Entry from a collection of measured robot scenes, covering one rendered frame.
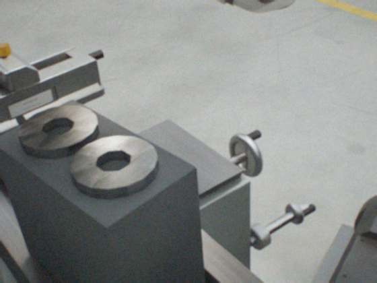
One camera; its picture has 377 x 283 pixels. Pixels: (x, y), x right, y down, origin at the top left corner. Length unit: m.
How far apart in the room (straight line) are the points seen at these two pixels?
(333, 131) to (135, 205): 2.11
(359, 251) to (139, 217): 0.74
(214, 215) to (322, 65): 2.05
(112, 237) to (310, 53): 2.79
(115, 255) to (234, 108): 2.24
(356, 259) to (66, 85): 0.66
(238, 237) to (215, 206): 0.14
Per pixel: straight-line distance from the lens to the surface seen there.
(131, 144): 0.59
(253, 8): 0.83
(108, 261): 0.56
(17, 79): 1.01
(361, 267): 1.18
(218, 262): 0.73
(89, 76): 1.08
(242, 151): 1.39
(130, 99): 2.89
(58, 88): 1.06
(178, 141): 1.29
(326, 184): 2.29
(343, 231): 1.52
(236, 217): 1.23
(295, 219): 1.41
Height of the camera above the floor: 1.45
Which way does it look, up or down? 38 degrees down
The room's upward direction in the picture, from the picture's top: 6 degrees counter-clockwise
